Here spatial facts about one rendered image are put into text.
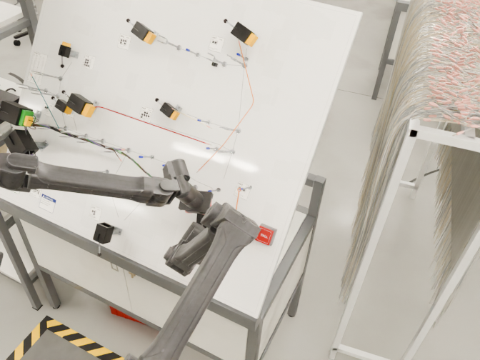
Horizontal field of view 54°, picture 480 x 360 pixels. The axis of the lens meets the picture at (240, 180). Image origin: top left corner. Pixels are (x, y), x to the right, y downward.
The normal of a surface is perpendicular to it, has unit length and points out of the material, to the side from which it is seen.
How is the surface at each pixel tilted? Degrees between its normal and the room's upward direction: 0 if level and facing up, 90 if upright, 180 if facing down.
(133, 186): 23
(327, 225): 0
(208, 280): 36
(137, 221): 53
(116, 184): 29
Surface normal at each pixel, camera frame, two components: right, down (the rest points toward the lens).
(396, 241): 0.04, -0.73
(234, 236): 0.27, -0.22
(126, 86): -0.34, 0.04
